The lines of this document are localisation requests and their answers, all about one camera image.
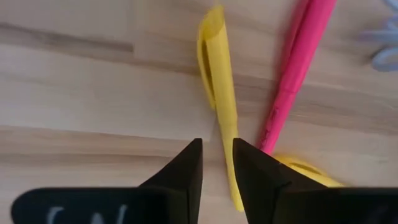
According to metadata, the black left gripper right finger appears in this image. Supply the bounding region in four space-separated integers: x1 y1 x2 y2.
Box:
232 138 398 224

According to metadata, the yellow slim clip highlighter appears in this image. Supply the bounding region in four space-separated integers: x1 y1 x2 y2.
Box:
196 4 246 213
273 154 346 189

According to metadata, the white lamp cable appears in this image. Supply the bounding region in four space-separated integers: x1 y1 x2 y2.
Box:
359 0 398 73

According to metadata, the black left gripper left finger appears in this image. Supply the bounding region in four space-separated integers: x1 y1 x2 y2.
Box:
10 138 204 224

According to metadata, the pink slim clip highlighter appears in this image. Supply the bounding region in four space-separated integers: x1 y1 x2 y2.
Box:
256 0 338 156

